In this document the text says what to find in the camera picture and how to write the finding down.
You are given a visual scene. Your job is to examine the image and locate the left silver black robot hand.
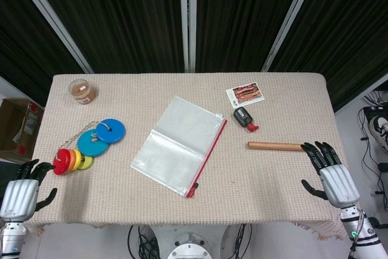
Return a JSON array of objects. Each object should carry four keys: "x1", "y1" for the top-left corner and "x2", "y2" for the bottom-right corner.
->
[{"x1": 0, "y1": 158, "x2": 58, "y2": 220}]

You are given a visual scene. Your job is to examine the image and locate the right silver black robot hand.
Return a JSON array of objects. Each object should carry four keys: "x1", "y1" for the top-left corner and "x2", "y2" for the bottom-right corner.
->
[{"x1": 301, "y1": 141, "x2": 361, "y2": 209}]

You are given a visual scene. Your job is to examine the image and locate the white mesh pouch red zipper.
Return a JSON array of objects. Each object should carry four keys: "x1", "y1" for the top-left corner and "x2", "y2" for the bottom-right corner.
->
[{"x1": 130, "y1": 95, "x2": 228, "y2": 199}]

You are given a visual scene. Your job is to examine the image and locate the red wooden disc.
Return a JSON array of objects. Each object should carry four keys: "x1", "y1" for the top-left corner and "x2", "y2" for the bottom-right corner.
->
[{"x1": 53, "y1": 148, "x2": 71, "y2": 176}]

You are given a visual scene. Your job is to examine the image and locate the orange wooden disc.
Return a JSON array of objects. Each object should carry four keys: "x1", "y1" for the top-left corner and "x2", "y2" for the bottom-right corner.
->
[{"x1": 67, "y1": 149, "x2": 78, "y2": 172}]

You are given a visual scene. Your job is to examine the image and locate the white black sneaker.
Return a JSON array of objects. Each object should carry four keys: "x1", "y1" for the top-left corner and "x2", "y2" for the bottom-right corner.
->
[{"x1": 369, "y1": 115, "x2": 388, "y2": 153}]

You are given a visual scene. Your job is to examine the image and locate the brown cardboard box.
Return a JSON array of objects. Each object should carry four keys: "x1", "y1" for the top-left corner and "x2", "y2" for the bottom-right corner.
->
[{"x1": 0, "y1": 98, "x2": 45, "y2": 163}]

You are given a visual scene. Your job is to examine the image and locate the yellow wooden disc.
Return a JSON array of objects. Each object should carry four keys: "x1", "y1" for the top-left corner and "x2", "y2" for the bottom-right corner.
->
[{"x1": 74, "y1": 149, "x2": 84, "y2": 170}]

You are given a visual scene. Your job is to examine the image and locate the wooden round stick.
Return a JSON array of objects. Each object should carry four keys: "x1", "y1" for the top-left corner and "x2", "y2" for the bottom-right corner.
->
[{"x1": 247, "y1": 141, "x2": 306, "y2": 152}]

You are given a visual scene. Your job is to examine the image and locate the yellow-green wooden disc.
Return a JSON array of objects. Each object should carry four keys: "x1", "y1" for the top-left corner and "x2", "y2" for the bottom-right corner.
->
[{"x1": 79, "y1": 155, "x2": 95, "y2": 171}]

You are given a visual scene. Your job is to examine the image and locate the large teal wooden disc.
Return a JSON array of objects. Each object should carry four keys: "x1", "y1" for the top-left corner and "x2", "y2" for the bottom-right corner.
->
[{"x1": 77, "y1": 129, "x2": 112, "y2": 157}]

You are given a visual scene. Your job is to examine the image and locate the beige waffle tablecloth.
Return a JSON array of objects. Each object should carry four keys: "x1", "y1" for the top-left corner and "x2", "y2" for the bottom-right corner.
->
[{"x1": 24, "y1": 72, "x2": 348, "y2": 239}]

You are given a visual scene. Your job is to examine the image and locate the blue wooden disc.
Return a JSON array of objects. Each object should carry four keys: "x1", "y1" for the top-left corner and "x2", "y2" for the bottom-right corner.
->
[{"x1": 96, "y1": 118, "x2": 126, "y2": 144}]

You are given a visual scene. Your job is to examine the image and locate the black bottle with red cap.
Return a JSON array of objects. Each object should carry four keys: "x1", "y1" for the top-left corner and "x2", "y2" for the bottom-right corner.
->
[{"x1": 233, "y1": 107, "x2": 260, "y2": 133}]

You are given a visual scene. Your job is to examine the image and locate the glass jar with brown powder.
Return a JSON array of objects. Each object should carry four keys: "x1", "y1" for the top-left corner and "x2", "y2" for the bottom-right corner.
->
[{"x1": 68, "y1": 78, "x2": 99, "y2": 106}]

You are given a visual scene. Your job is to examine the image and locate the photo postcard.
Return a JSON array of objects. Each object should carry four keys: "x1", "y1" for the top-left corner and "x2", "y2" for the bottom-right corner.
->
[{"x1": 225, "y1": 82, "x2": 266, "y2": 109}]

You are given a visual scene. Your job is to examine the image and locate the black curtain panel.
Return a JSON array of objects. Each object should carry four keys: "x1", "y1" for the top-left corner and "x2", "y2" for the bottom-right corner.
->
[
  {"x1": 0, "y1": 0, "x2": 83, "y2": 104},
  {"x1": 195, "y1": 0, "x2": 307, "y2": 73},
  {"x1": 27, "y1": 0, "x2": 186, "y2": 73},
  {"x1": 269, "y1": 0, "x2": 388, "y2": 112}
]

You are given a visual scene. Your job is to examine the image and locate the white robot torso base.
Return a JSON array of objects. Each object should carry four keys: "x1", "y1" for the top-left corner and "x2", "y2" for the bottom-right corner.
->
[{"x1": 151, "y1": 225, "x2": 234, "y2": 259}]

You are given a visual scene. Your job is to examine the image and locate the black floor cables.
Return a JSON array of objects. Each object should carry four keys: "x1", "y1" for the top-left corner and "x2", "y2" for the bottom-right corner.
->
[{"x1": 357, "y1": 89, "x2": 388, "y2": 202}]

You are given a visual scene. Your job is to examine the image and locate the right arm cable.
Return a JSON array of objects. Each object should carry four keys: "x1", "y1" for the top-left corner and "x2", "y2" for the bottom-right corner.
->
[{"x1": 348, "y1": 207, "x2": 366, "y2": 259}]

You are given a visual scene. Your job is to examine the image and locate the beige string through discs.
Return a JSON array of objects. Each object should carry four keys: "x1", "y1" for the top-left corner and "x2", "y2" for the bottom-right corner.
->
[{"x1": 57, "y1": 121, "x2": 119, "y2": 157}]

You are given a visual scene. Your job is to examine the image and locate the black cable bundle under table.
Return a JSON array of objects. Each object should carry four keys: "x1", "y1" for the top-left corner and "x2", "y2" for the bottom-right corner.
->
[
  {"x1": 233, "y1": 224, "x2": 252, "y2": 259},
  {"x1": 127, "y1": 224, "x2": 161, "y2": 259}
]

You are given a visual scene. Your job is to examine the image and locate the grey metal frame post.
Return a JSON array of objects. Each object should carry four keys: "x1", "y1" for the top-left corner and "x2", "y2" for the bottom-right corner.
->
[
  {"x1": 16, "y1": 0, "x2": 93, "y2": 74},
  {"x1": 178, "y1": 0, "x2": 198, "y2": 73},
  {"x1": 261, "y1": 0, "x2": 322, "y2": 73}
]

